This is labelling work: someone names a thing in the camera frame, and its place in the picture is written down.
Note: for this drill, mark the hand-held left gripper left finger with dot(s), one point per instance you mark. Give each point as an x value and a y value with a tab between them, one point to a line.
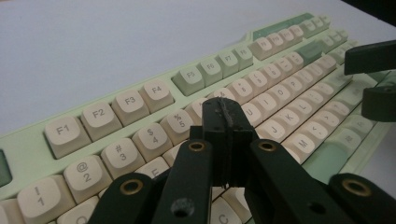
216	130

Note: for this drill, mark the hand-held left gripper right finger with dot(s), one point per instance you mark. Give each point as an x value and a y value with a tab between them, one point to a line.
239	130

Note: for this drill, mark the green and cream mechanical keyboard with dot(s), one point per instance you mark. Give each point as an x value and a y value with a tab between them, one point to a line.
62	130

